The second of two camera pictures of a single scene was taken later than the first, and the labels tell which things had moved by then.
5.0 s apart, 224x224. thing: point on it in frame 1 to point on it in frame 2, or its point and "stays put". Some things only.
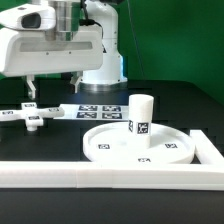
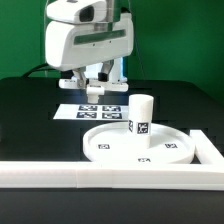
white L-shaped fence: x=207 y=175 stays put
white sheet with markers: x=96 y=112 stays put
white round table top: x=112 y=143 stays put
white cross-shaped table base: x=33 y=116 to x=95 y=88
